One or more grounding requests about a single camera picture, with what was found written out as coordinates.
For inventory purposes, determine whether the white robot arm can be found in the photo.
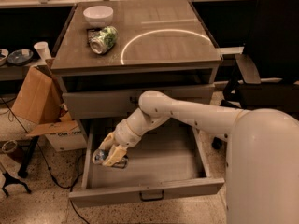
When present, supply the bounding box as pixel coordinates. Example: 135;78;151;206
99;91;299;224

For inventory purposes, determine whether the black tripod stand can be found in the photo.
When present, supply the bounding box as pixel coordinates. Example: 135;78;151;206
0;162;31;197

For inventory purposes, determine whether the white bowl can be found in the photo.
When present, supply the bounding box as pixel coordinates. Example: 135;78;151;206
83;6;114;28

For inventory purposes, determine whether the brown cup on floor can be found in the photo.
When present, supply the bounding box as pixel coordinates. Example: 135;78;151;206
2;140;24;163

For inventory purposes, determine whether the brown cardboard box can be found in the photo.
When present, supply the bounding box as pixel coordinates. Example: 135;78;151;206
12;64;78;137

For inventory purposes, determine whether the open grey middle drawer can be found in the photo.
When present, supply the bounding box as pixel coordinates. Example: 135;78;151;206
69;119;224;207

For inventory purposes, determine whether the grey drawer cabinet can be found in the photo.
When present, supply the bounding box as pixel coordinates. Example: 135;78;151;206
50;0;224;142

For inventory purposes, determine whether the black office chair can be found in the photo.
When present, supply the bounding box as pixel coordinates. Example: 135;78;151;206
211;0;299;151

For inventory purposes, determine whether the dark plate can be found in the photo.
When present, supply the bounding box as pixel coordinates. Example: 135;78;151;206
7;49;34;66

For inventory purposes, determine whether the black floor cable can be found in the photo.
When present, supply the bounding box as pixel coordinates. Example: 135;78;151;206
0;95;92;224

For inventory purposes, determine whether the white paper cup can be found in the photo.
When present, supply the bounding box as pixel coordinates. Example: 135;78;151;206
34;41;51;61

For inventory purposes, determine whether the grey top drawer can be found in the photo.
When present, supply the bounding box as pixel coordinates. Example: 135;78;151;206
63;84;215;119

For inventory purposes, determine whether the white printed cardboard box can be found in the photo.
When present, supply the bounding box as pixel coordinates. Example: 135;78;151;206
45;128;87;152

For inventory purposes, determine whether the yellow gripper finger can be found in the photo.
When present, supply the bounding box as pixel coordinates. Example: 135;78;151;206
99;132;115;151
102;145;128;167

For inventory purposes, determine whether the green silver can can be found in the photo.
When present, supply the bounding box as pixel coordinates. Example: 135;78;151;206
88;26;118;55

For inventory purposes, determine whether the small bowl at left edge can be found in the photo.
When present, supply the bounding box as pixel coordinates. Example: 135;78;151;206
0;49;8;66

